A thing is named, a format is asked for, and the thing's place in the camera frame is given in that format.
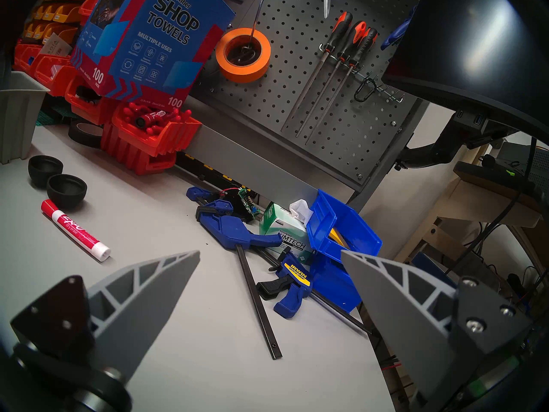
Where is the green white Kimtech wipes box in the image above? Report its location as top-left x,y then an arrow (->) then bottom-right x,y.
259,200 -> 317,264

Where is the black monitor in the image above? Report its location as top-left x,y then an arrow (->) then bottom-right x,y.
381,0 -> 549,141

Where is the black monitor mount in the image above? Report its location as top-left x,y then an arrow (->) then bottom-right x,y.
395,111 -> 517,170

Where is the blue cleaning cloths box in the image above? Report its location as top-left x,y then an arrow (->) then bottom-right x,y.
71,0 -> 235,109

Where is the green cutting mat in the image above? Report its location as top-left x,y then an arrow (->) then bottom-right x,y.
36,103 -> 69,127

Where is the black carabiner clip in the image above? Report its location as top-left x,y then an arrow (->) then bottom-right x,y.
354,77 -> 377,103

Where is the grey vented equipment box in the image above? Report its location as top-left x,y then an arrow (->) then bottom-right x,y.
495,141 -> 549,188

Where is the red Expo marker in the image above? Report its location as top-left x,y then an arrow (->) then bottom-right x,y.
41,200 -> 112,263

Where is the orange bin labelled M3-6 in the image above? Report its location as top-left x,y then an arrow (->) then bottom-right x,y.
54,4 -> 84,24

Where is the blue plastic bin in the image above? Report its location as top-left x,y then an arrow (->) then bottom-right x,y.
308,253 -> 363,313
305,189 -> 383,264

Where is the dark grey pegboard panel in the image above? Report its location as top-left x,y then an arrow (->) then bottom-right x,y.
189,0 -> 429,191

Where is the black round rubber cup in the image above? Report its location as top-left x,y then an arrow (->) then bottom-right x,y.
46,174 -> 87,211
28,155 -> 64,188

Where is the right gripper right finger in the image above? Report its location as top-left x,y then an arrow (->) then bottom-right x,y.
341,250 -> 533,412

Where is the blue bar clamp yellow label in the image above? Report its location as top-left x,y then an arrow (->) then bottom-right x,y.
256,246 -> 371,335

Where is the orange-red wall bin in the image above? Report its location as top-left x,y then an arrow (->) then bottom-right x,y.
77,0 -> 100,27

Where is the black tape roll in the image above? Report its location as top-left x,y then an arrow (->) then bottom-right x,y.
68,119 -> 104,149

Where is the orange bin labelled HEX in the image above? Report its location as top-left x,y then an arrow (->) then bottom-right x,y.
45,25 -> 78,45

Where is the stack of red bins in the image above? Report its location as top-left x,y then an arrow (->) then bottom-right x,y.
101,123 -> 177,176

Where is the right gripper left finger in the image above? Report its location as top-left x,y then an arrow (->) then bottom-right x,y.
9,250 -> 201,412

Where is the clear bag with leaflet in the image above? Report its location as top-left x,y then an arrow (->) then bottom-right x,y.
41,33 -> 73,58

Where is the orange tape roll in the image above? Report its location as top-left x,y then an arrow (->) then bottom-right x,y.
215,28 -> 271,83

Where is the beige plastic storage bin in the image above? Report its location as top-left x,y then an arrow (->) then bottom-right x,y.
0,71 -> 50,165

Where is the light wood side table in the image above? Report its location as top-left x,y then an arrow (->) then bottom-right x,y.
392,177 -> 543,287

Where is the blue spring clamp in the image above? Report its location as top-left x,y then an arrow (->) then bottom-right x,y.
381,6 -> 417,51

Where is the red shelf bin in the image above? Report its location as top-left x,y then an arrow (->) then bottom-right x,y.
13,42 -> 48,70
112,102 -> 202,158
34,55 -> 75,96
64,74 -> 116,125

